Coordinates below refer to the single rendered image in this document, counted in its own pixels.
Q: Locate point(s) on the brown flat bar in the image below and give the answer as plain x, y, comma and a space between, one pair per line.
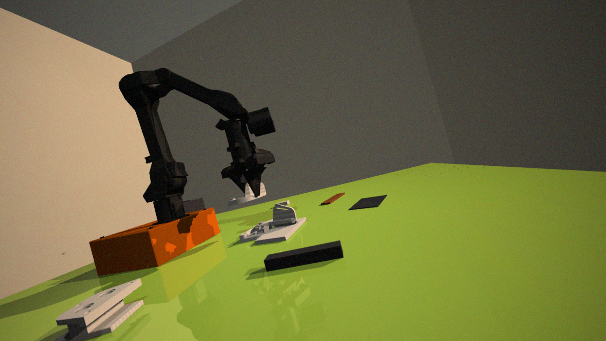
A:
332, 199

